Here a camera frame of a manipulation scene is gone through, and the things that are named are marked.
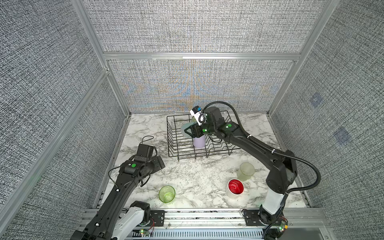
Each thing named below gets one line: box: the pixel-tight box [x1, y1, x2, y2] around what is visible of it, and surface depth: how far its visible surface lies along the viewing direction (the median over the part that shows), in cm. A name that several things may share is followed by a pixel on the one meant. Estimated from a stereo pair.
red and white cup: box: [227, 178, 245, 199], surface depth 80 cm
